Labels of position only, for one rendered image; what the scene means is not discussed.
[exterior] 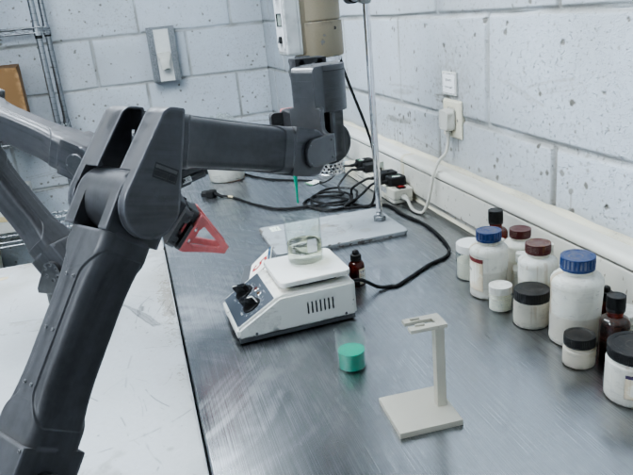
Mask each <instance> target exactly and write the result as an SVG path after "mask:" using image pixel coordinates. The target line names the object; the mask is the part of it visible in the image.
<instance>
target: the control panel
mask: <svg viewBox="0 0 633 475"><path fill-rule="evenodd" d="M245 284H246V285H250V286H252V291H251V292H250V294H249V295H248V296H251V295H252V296H253V297H257V298H259V299H260V303H259V304H258V305H257V307H256V308H255V309H254V310H252V311H251V312H250V313H244V311H243V306H242V305H241V303H240V302H239V301H238V299H237V298H236V293H235V292H234V293H232V294H231V295H230V296H229V297H228V298H226V299H225V302H226V304H227V306H228V308H229V310H230V312H231V314H232V316H233V318H234V320H235V323H236V325H237V327H240V326H241V325H242V324H243V323H245V322H246V321H247V320H248V319H250V318H251V317H252V316H253V315H255V314H256V313H257V312H258V311H260V310H261V309H262V308H263V307H264V306H266V305H267V304H268V303H269V302H271V301H272V300H273V299H274V298H273V296H272V295H271V293H270V292H269V290H268V288H267V287H266V285H265V284H264V282H263V281H262V279H261V278H260V276H259V275H258V274H257V273H256V274H255V275H254V276H253V277H252V278H251V279H250V280H249V281H247V282H246V283H245ZM255 287H257V289H256V290H253V289H254V288H255ZM258 291H261V292H260V293H259V294H258V295H256V293H257V292H258Z"/></svg>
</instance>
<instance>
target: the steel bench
mask: <svg viewBox="0 0 633 475"><path fill-rule="evenodd" d="M345 174H346V173H345V172H343V173H341V174H338V175H336V176H335V177H334V178H333V179H331V180H330V181H329V182H327V183H324V184H322V183H316V184H314V185H312V186H310V185H307V184H305V183H306V182H309V181H298V194H299V204H297V197H296V191H295V185H294V181H279V180H267V179H261V178H255V177H251V176H248V175H245V176H244V178H242V179H240V180H238V181H234V182H230V183H213V182H211V181H210V178H209V174H207V175H206V176H205V177H203V178H201V179H198V180H196V181H194V182H191V185H188V186H186V187H183V188H181V194H182V195H183V196H184V197H186V198H187V201H189V202H193V203H195V204H197V205H198V206H199V207H200V209H201V210H202V211H203V213H204V214H205V215H206V217H207V218H208V219H209V220H210V221H211V222H212V223H213V225H214V226H215V227H216V229H217V230H218V231H219V233H220V234H221V235H222V236H223V238H224V239H225V242H226V243H227V244H228V246H229V248H228V249H227V251H226V253H225V254H217V253H196V252H181V251H179V250H177V249H175V248H174V246H173V247H170V246H168V245H166V244H165V242H164V247H165V252H166V257H167V261H168V266H169V271H170V278H171V283H172V288H173V293H174V298H175V302H176V307H177V312H178V317H179V321H180V325H181V330H182V335H183V340H184V344H185V349H186V354H187V362H188V367H189V372H190V376H191V381H192V385H193V390H194V395H195V400H196V404H197V409H198V414H199V419H200V423H201V427H202V432H203V441H204V445H205V450H206V455H207V460H208V465H209V469H210V474H211V475H633V409H631V408H626V407H623V406H621V405H619V404H617V403H615V402H613V401H611V400H610V399H609V398H608V397H607V396H606V395H605V393H604V389H603V387H604V372H605V365H604V364H602V363H601V362H599V361H598V359H597V345H596V356H595V364H594V366H593V367H592V368H590V369H571V368H569V367H567V366H566V365H564V364H563V362H562V346H561V345H558V344H556V343H555V342H553V341H552V340H551V339H550V337H549V335H548V330H549V325H548V326H547V327H545V328H543V329H539V330H529V329H524V328H521V327H519V326H517V325H516V324H515V323H514V322H513V293H512V310H511V311H510V312H507V313H496V312H493V311H491V310H490V309H489V307H488V300H482V299H479V298H476V297H474V296H473V295H472V294H471V293H470V282H466V281H463V280H460V279H459V278H458V277H457V275H456V242H457V241H458V240H459V239H461V238H475V237H476V236H475V235H473V234H471V233H470V232H468V231H466V230H464V229H463V228H461V227H460V226H459V225H457V224H455V223H454V222H452V221H449V220H448V219H446V218H444V217H442V216H441V215H439V214H437V213H436V212H434V211H432V210H431V209H429V208H428V209H427V211H426V212H425V213H424V214H422V215H420V214H416V213H414V212H413V211H412V210H411V209H410V208H409V206H408V203H403V204H398V205H394V204H392V203H391V202H389V201H388V200H386V199H384V198H383V197H381V202H382V203H383V204H389V205H392V206H394V207H395V208H396V209H398V210H399V211H401V212H402V213H404V214H406V215H409V216H411V217H414V218H416V219H418V220H421V221H423V222H425V223H426V224H428V225H429V226H430V227H432V228H433V229H434V230H435V231H437V232H438V233H439V234H440V235H441V236H442V237H443V238H444V239H445V240H446V242H447V243H448V245H449V247H450V249H451V253H450V255H449V257H447V258H446V259H444V260H442V261H440V262H438V263H436V264H433V265H431V266H429V267H427V268H426V269H424V270H422V271H421V272H419V273H418V274H417V275H416V276H415V277H413V278H412V279H410V280H409V281H407V282H406V283H404V284H403V285H401V286H399V287H391V288H385V289H379V288H375V287H372V286H370V285H368V284H365V285H364V286H363V287H356V288H355V295H356V306H357V311H355V315H356V317H355V318H351V319H343V320H339V321H336V322H331V323H327V324H323V325H319V326H316V327H311V328H307V329H303V330H299V331H295V332H291V333H287V334H283V335H278V336H272V337H268V338H263V339H259V340H255V341H252V342H247V343H243V344H240V342H239V339H238V338H237V336H236V334H235V331H234V328H233V326H232V324H231V322H230V321H229V319H228V317H227V315H226V312H225V310H224V308H223V303H224V302H225V300H224V299H226V298H227V297H228V296H229V295H231V294H232V293H233V292H234V290H233V289H232V286H234V285H239V284H241V280H242V275H243V271H244V267H245V266H251V265H252V264H253V263H254V262H255V261H256V260H257V259H258V258H259V257H260V256H261V255H262V254H263V253H264V252H265V251H266V250H267V249H268V248H269V246H268V245H267V243H266V242H265V240H264V239H263V238H262V236H261V235H260V232H259V229H260V228H262V227H268V226H272V225H278V224H284V221H283V219H282V218H281V217H280V215H281V214H283V213H288V212H292V211H296V210H305V209H310V210H316V209H313V208H310V207H306V208H298V209H287V210H276V209H269V208H264V207H261V206H257V205H250V204H247V203H244V202H241V201H239V200H236V199H233V198H228V197H218V196H216V197H215V198H203V197H202V196H201V193H202V191H204V190H210V189H216V190H217V193H219V194H221V195H231V196H235V197H237V198H240V199H243V200H246V201H249V202H252V203H255V204H260V205H267V206H272V207H293V206H302V205H303V204H302V203H303V201H304V200H306V199H308V198H310V197H311V196H312V195H314V194H316V193H318V192H319V191H320V190H322V189H325V188H331V187H337V185H338V183H339V182H340V180H341V179H342V178H343V176H344V175H345ZM369 208H376V206H370V207H359V208H352V209H340V210H334V211H321V210H316V211H318V212H320V218H321V217H327V216H331V215H337V214H343V213H349V212H353V211H359V210H365V209H369ZM382 212H383V213H384V214H386V215H387V216H388V217H390V218H391V219H393V220H394V221H396V222H398V223H399V224H401V225H402V226H403V227H405V228H406V229H407V233H406V234H405V235H403V236H398V237H390V238H384V239H379V240H374V241H369V242H364V243H359V244H354V245H349V246H344V247H339V248H334V249H330V250H331V251H332V252H333V253H334V254H335V255H336V256H337V257H338V258H340V259H341V260H342V261H343V262H344V263H345V264H346V265H347V266H349V262H350V254H352V250H354V249H357V250H358V251H359V253H360V254H361V257H362V260H363V261H364V263H365V279H366V280H368V281H370V282H372V283H374V284H376V285H380V286H385V285H391V284H394V285H395V284H397V283H399V282H400V281H402V280H403V279H405V278H407V277H408V276H410V275H411V274H412V273H414V272H415V271H417V270H419V269H420V268H422V267H423V266H425V265H426V264H428V263H430V262H431V261H433V260H436V259H438V258H440V257H442V256H444V255H446V254H447V247H446V245H445V243H444V242H443V241H442V240H441V239H440V238H438V237H437V236H436V235H435V234H434V233H433V232H432V231H431V230H430V229H429V228H428V227H426V226H425V225H423V224H421V223H419V222H417V221H413V220H411V219H408V218H406V217H404V216H402V215H400V214H398V213H397V212H396V211H395V210H394V209H392V208H391V207H388V206H383V207H382ZM434 313H437V314H438V315H439V316H440V317H441V318H442V319H443V320H444V321H445V322H446V323H447V327H446V328H445V351H446V398H447V399H448V400H449V402H450V403H451V404H452V406H453V407H454V408H455V410H456V411H457V412H458V413H459V415H460V416H461V417H462V419H463V425H461V426H456V427H452V428H448V429H444V430H440V431H436V432H431V433H427V434H420V435H416V436H412V437H407V438H403V439H400V438H399V436H398V434H397V432H396V430H395V429H394V427H393V425H392V423H391V422H390V420H389V418H388V417H387V415H386V414H385V413H384V411H383V409H382V407H381V405H380V402H379V398H381V397H386V396H391V395H395V394H399V393H404V392H408V391H413V390H417V389H421V388H426V387H430V386H434V384H433V360H432V335H431V331H427V332H423V333H418V334H413V335H411V334H410V333H409V332H408V327H411V326H407V327H404V325H403V324H402V323H401V320H402V319H409V318H415V317H420V316H425V315H429V314H434ZM347 321H356V322H360V323H362V324H363V325H364V326H365V347H366V360H367V366H366V368H365V369H364V370H362V371H360V372H356V373H346V372H344V371H342V370H340V369H339V367H338V364H337V353H336V343H335V333H334V330H333V329H334V327H335V326H336V325H338V324H340V323H342V322H347Z"/></svg>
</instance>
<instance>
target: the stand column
mask: <svg viewBox="0 0 633 475"><path fill-rule="evenodd" d="M363 15H364V30H365V58H366V72H367V86H368V101H369V116H370V130H371V144H372V158H373V173H374V188H375V202H376V214H377V215H374V221H378V222H380V221H385V220H386V218H385V215H383V214H382V202H381V173H380V158H379V143H378V127H377V112H376V97H375V82H374V67H373V52H372V37H371V22H370V6H369V3H367V4H363Z"/></svg>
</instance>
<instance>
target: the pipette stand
mask: <svg viewBox="0 0 633 475"><path fill-rule="evenodd" d="M426 322H429V323H426ZM401 323H402V324H403V325H404V327H407V326H411V327H408V332H409V333H410V334H411V335H413V334H418V333H423V332H427V331H431V335H432V360H433V384H434V386H430V387H426V388H421V389H417V390H413V391H408V392H404V393H399V394H395V395H391V396H386V397H381V398H379V402H380V405H381V407H382V409H383V411H384V413H385V414H386V415H387V417H388V418H389V420H390V422H391V423H392V425H393V427H394V429H395V430H396V432H397V434H398V436H399V438H400V439H403V438H407V437H412V436H416V435H420V434H427V433H431V432H436V431H440V430H444V429H448V428H452V427H456V426H461V425H463V419H462V417H461V416H460V415H459V413H458V412H457V411H456V410H455V408H454V407H453V406H452V404H451V403H450V402H449V400H448V399H447V398H446V351H445V328H446V327H447V323H446V322H445V321H444V320H443V319H442V318H441V317H440V316H439V315H438V314H437V313H434V314H429V315H425V316H420V317H415V318H409V319H402V320H401ZM412 325H414V326H412Z"/></svg>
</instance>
